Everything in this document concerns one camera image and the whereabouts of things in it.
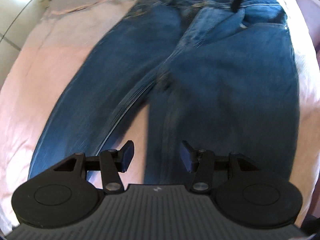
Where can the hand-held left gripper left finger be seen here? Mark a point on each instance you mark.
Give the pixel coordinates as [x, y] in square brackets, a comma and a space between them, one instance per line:
[128, 155]

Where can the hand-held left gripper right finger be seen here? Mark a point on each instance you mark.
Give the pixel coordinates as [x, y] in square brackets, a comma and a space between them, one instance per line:
[185, 156]

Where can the blue denim jeans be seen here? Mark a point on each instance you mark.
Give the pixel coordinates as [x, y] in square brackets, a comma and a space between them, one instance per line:
[212, 80]

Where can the pink bed sheet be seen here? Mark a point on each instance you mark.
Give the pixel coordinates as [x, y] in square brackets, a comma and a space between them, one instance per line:
[37, 85]

